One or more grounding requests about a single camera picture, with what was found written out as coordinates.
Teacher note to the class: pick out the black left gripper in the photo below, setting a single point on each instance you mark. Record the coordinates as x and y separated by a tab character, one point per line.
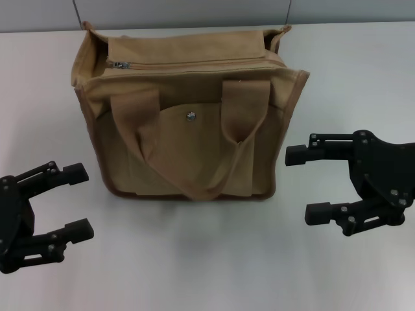
11	207

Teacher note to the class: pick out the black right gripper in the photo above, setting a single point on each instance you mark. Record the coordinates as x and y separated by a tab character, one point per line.
386	168

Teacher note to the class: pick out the metal zipper pull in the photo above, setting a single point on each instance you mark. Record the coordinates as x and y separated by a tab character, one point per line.
120	65

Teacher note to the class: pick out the khaki canvas food bag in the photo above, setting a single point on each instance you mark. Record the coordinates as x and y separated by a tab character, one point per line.
194	162

